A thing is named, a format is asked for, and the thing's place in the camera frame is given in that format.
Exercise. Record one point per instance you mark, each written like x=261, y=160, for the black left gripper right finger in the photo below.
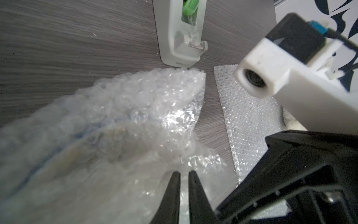
x=200, y=211

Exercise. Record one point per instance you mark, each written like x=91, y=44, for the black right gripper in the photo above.
x=315, y=173

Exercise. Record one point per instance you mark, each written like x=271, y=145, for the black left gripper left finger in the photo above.
x=169, y=208

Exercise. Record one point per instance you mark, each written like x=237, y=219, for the bubble wrap sheet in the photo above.
x=249, y=120
x=105, y=154

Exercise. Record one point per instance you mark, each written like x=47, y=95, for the white teddy bear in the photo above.
x=292, y=123

